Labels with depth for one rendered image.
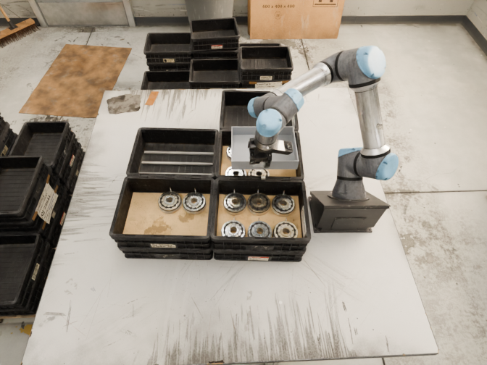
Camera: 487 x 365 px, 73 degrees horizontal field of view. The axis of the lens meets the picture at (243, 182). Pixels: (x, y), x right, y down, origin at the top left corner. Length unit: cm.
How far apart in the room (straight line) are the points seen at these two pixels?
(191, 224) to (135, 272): 32
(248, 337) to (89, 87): 289
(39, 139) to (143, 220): 140
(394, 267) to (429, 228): 113
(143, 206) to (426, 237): 197
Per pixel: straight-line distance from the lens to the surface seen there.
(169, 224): 149
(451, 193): 304
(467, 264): 275
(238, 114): 189
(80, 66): 398
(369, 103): 137
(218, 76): 290
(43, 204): 229
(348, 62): 134
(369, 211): 153
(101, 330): 154
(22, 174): 241
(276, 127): 101
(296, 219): 149
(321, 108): 218
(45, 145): 267
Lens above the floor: 212
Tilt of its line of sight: 55 degrees down
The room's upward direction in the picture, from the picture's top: 2 degrees clockwise
